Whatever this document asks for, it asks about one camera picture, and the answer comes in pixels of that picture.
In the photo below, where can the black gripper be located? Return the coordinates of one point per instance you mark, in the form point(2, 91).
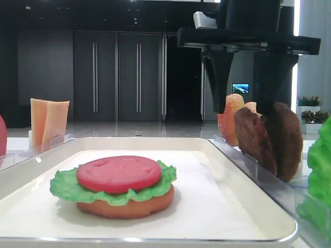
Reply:
point(249, 25)

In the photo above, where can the brown meat patty front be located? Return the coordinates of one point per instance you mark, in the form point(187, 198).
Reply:
point(284, 130)

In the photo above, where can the brown meat patty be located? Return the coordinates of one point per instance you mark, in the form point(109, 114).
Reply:
point(253, 139)
point(284, 130)

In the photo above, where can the brown meat patty standing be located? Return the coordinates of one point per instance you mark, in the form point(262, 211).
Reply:
point(253, 139)

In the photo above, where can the green lettuce leaf standing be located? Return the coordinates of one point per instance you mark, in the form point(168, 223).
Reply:
point(319, 175)

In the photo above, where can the red tomato slice on tray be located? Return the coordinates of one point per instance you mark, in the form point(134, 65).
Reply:
point(118, 174)

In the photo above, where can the orange cheese slice front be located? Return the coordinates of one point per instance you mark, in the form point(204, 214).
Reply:
point(56, 120)

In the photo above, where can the orange cheese slice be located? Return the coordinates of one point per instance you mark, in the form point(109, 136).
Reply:
point(56, 120)
point(38, 119)

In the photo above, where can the orange cheese slice rear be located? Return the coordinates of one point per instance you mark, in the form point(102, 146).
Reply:
point(38, 119)

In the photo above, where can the green lettuce leaf on tray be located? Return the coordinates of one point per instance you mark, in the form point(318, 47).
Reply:
point(65, 186)

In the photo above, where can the red tomato slice standing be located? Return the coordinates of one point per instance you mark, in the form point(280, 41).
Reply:
point(3, 137)

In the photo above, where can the sesame bun half far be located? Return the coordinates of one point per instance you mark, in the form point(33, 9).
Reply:
point(225, 121)

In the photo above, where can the potted plants white planter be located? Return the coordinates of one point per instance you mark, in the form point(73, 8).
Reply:
point(306, 109)

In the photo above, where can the dark double door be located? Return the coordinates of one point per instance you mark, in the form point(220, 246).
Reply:
point(117, 76)

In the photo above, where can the white rectangular metal tray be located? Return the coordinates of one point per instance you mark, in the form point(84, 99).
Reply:
point(215, 203)

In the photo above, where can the clear acrylic rack right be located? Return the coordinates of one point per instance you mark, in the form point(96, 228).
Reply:
point(287, 195)

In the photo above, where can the clear acrylic rack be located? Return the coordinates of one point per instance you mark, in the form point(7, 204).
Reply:
point(287, 195)
point(20, 149)

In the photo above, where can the bottom bun half on tray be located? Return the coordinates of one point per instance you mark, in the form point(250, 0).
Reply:
point(132, 210)

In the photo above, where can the clear acrylic rack left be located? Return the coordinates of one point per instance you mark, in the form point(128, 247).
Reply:
point(20, 149)

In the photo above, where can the small wall display screen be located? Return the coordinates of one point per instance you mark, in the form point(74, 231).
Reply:
point(240, 88)

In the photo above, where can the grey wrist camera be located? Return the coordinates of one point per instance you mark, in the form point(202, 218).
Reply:
point(201, 21)

